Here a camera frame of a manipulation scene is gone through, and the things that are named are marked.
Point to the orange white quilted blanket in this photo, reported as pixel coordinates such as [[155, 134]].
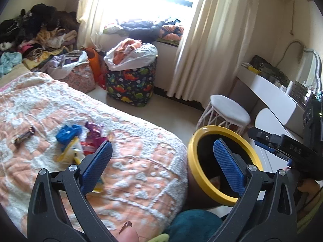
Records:
[[138, 156]]

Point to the blue plastic wrapper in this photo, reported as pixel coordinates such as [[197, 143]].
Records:
[[67, 133]]

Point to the pile of mixed clothes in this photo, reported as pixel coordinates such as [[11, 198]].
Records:
[[43, 30]]

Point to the narrow cream curtain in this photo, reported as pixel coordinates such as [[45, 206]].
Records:
[[90, 17]]

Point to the red pink packet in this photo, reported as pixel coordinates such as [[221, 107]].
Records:
[[90, 145]]

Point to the orange clothes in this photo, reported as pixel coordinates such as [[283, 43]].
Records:
[[126, 49]]

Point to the orange dark patterned quilt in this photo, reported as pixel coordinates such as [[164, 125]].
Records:
[[171, 31]]

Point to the person's right hand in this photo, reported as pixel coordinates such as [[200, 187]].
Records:
[[309, 185]]

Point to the brown bar wrapper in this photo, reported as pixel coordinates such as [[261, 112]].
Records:
[[24, 136]]

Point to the floral fabric bag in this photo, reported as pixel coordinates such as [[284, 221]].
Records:
[[80, 78]]

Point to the person's left hand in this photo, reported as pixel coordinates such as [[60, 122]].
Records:
[[128, 233]]

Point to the large white plastic bag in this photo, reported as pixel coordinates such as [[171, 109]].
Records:
[[141, 55]]

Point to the dark puffer jacket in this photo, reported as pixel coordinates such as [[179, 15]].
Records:
[[141, 29]]

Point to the white vanity desk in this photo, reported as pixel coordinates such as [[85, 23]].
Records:
[[267, 90]]

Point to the dinosaur print fabric basket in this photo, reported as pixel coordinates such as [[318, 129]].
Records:
[[131, 85]]

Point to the purple snack wrapper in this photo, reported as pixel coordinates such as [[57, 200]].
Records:
[[93, 128]]

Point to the orange bag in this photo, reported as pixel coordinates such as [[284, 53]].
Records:
[[94, 63]]

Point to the dark clear organizer box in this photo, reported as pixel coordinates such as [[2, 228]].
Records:
[[301, 93]]

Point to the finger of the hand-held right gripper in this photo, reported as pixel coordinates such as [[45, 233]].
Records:
[[262, 134], [272, 151]]

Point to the light blue cloth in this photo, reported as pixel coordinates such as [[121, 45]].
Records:
[[10, 63]]

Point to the yellow rimmed black trash bin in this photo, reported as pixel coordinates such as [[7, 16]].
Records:
[[207, 156]]

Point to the dark camouflage bag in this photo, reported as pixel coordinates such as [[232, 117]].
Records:
[[270, 69]]

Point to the teal cushion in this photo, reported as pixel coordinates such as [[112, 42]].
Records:
[[194, 224]]

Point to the wide cream curtain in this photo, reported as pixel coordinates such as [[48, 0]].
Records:
[[214, 42]]

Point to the yellow white wrapper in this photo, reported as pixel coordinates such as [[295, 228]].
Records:
[[99, 185]]

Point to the beige bed sheet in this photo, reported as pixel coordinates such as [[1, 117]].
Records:
[[12, 73]]

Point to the yellow flat box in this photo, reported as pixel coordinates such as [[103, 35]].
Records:
[[249, 68]]

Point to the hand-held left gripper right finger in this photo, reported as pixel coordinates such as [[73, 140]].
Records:
[[229, 167]]

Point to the yellow white packet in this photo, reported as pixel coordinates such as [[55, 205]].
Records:
[[72, 152]]

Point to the white drawer cabinet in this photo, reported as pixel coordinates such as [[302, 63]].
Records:
[[270, 123]]

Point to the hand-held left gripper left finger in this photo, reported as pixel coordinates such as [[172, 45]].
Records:
[[97, 167]]

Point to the dark framed window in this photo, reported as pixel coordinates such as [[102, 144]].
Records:
[[176, 1]]

